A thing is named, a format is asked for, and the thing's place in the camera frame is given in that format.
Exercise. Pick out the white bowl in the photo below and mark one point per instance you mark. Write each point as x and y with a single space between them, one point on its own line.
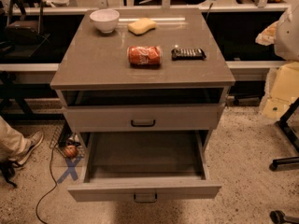
105 20

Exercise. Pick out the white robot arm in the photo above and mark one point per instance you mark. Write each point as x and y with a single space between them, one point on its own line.
287 34

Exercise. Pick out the black stand leg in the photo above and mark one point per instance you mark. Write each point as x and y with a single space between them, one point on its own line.
290 134

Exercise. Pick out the wire basket on floor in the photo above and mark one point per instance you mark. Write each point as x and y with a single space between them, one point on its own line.
63 137

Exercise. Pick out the grey sneaker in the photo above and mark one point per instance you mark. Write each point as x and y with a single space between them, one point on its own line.
31 145

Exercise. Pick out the orange ball in basket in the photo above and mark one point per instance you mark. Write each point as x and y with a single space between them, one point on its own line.
71 151

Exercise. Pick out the black chocolate bar packet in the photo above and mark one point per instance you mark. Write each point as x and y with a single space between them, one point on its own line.
187 54

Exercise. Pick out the black bag on shelf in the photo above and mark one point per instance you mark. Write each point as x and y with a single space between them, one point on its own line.
23 31

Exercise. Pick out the blue tape cross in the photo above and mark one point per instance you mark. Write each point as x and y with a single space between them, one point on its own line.
70 170

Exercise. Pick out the grey drawer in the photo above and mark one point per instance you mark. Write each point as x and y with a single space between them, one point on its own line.
127 118
144 167

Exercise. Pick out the black caster wheel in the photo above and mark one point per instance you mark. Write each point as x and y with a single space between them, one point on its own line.
278 217

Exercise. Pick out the grey drawer cabinet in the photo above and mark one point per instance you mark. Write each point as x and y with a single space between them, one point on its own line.
95 70

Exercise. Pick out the yellow sponge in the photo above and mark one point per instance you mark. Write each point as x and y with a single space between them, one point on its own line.
141 26

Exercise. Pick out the grey top drawer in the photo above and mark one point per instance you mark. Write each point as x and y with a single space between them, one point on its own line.
127 118

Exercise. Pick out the person's leg beige trousers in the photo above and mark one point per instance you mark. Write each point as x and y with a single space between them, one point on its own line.
13 143

